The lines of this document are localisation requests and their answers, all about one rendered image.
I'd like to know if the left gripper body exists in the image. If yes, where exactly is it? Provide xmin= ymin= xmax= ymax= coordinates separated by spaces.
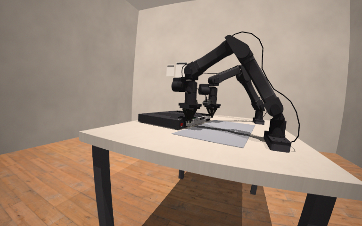
xmin=179 ymin=92 xmax=202 ymax=109

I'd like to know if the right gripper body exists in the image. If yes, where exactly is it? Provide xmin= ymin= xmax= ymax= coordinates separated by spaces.
xmin=204 ymin=95 xmax=221 ymax=108

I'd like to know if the grey flat mat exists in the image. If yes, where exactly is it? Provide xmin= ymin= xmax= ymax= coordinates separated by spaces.
xmin=172 ymin=120 xmax=255 ymax=148

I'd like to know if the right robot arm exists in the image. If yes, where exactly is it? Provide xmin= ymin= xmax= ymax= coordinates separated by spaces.
xmin=198 ymin=65 xmax=265 ymax=122

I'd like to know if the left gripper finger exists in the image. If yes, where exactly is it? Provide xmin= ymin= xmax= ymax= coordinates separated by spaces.
xmin=182 ymin=108 xmax=189 ymax=123
xmin=189 ymin=109 xmax=197 ymax=123

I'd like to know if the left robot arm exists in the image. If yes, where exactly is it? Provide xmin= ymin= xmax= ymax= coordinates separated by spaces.
xmin=172 ymin=35 xmax=291 ymax=146

